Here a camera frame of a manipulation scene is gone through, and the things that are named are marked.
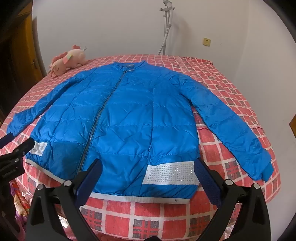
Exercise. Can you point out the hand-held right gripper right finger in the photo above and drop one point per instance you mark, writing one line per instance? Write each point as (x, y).
(207, 183)

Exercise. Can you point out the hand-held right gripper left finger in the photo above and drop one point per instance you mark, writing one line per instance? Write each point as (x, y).
(89, 180)

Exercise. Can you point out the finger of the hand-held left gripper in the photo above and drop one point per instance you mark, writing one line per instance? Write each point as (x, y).
(6, 139)
(24, 147)

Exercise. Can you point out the blue puffer jacket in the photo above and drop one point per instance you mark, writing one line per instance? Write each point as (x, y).
(138, 115)

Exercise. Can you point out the bed with red plaid sheet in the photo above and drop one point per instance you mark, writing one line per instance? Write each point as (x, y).
(143, 215)

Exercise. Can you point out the wooden door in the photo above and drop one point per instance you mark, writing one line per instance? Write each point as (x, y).
(25, 46)

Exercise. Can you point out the pink plush unicorn toy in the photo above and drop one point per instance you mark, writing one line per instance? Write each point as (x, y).
(69, 60)

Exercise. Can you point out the yellow wall socket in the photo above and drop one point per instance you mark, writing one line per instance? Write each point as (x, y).
(206, 41)

